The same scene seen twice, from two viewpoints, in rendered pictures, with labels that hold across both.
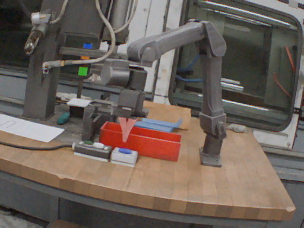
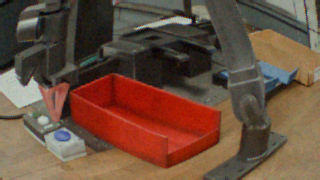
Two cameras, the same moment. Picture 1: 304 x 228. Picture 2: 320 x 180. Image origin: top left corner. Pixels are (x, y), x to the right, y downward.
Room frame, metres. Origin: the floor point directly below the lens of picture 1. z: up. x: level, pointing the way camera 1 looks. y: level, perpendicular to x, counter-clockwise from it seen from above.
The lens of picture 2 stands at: (0.72, -0.73, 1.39)
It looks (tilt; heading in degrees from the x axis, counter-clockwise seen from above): 22 degrees down; 45
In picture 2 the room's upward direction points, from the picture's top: 2 degrees counter-clockwise
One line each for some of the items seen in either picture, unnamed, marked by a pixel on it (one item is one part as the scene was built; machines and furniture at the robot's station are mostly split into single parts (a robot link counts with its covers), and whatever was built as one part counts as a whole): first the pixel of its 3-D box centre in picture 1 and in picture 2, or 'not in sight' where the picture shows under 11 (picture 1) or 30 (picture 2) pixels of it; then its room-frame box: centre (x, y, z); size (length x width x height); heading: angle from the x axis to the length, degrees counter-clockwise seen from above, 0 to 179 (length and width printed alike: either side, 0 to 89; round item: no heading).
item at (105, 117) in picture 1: (101, 117); (157, 58); (1.64, 0.18, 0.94); 0.20 x 0.10 x 0.07; 178
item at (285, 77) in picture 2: (162, 120); (276, 67); (1.80, -0.04, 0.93); 0.15 x 0.07 x 0.03; 92
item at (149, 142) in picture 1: (140, 141); (137, 119); (1.43, 0.02, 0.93); 0.25 x 0.12 x 0.06; 88
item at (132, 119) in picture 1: (123, 124); (51, 93); (1.27, 0.07, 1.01); 0.07 x 0.07 x 0.09; 88
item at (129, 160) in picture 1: (123, 161); (65, 150); (1.27, 0.06, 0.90); 0.07 x 0.07 x 0.06; 88
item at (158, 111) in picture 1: (160, 114); (289, 58); (1.92, -0.03, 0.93); 0.25 x 0.13 x 0.08; 88
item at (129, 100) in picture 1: (129, 103); (33, 65); (1.22, 0.06, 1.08); 0.11 x 0.07 x 0.06; 178
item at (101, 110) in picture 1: (103, 106); (156, 37); (1.64, 0.18, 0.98); 0.20 x 0.10 x 0.01; 178
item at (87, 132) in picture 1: (88, 130); (63, 92); (1.39, 0.19, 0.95); 0.06 x 0.03 x 0.09; 178
